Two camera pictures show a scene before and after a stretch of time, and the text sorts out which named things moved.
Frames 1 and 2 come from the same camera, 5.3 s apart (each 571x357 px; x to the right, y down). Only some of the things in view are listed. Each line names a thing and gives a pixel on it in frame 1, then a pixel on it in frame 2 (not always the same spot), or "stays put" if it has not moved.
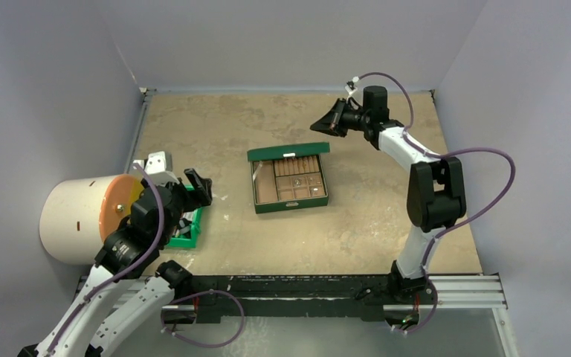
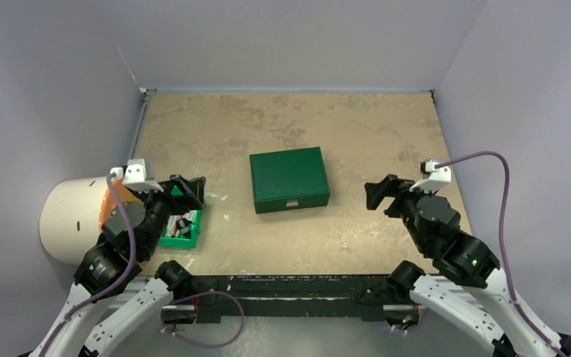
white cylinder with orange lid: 79,215 stays put
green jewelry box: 289,177 stays put
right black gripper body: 342,117 to 396,195
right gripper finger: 330,123 to 389,187
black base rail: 290,299 stays put
